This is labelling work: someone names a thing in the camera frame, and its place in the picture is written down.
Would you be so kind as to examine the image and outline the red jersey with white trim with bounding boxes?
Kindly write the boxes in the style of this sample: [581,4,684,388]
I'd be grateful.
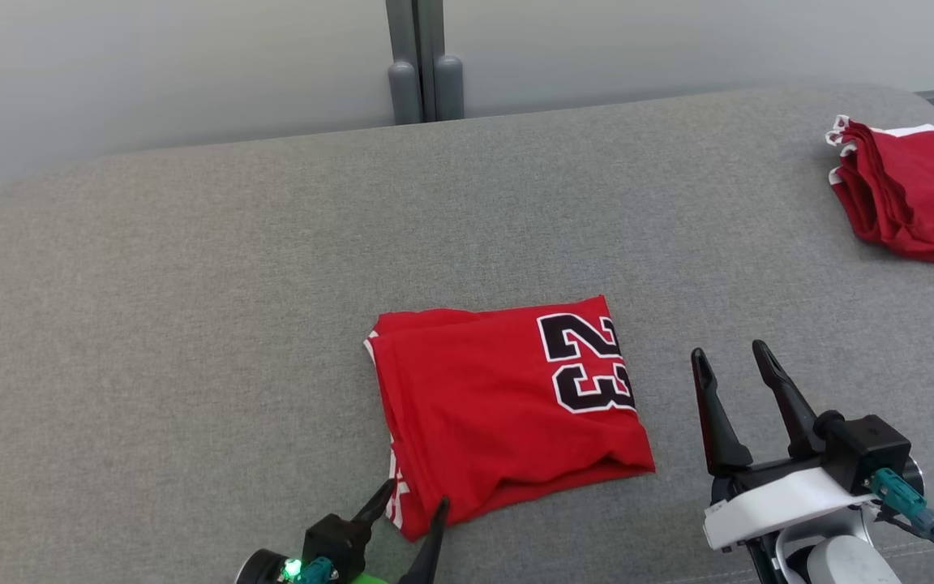
[363,294,657,543]

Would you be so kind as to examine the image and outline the grey fabric sofa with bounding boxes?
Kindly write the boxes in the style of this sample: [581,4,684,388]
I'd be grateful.
[0,81,934,584]

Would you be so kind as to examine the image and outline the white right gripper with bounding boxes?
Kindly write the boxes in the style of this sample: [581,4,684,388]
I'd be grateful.
[691,340,883,555]

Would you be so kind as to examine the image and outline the red shorts with white trim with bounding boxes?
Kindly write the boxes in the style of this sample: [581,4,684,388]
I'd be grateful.
[825,115,934,272]

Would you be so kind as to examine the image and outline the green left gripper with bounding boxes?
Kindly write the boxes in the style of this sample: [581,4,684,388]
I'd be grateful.
[349,479,452,584]

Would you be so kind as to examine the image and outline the black cable with teal plug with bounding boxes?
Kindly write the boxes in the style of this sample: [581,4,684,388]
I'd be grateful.
[869,467,934,578]
[295,556,336,584]

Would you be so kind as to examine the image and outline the grey partition post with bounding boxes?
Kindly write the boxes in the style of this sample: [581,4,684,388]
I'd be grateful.
[385,0,466,126]

